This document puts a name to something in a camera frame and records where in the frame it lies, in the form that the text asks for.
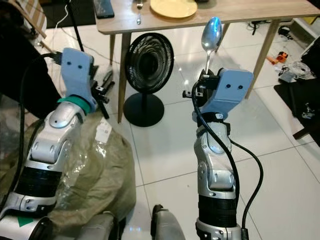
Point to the grey robot leg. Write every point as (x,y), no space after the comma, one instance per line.
(100,227)
(175,227)

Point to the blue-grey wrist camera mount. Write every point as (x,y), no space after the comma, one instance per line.
(77,70)
(230,92)

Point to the light wooden table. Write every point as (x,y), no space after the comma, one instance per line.
(240,12)

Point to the white paper tag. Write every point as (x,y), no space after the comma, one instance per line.
(104,131)

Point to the olive green sack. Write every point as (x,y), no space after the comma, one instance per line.
(100,175)

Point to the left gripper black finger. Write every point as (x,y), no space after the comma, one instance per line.
(108,80)
(106,107)

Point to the person in black clothes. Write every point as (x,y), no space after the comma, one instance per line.
(25,65)

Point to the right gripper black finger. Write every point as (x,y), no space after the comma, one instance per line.
(211,77)
(202,80)

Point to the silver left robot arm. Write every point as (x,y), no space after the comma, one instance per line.
(52,140)

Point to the grey robot right leg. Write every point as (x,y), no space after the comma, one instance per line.
(175,227)

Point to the silver fork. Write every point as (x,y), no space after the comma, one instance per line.
(139,6)

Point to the small orange item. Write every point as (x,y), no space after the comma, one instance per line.
(281,56)

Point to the woven checked chair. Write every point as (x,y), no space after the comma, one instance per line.
(32,12)

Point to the black phone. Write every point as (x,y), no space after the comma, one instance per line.
(104,8)

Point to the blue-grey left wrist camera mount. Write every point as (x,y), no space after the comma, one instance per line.
(77,70)

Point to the crumpled clear plastic wrapper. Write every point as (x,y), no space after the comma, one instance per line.
(297,70)

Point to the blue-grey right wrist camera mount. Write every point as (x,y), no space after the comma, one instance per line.
(230,92)

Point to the grey robot left leg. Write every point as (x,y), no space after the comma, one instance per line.
(100,227)

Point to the black clutter pile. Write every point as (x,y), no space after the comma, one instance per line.
(300,100)

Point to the silver metal spoon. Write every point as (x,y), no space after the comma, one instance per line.
(211,34)

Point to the yellow plate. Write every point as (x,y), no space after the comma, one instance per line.
(174,7)

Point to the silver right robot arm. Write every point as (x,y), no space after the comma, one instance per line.
(215,170)

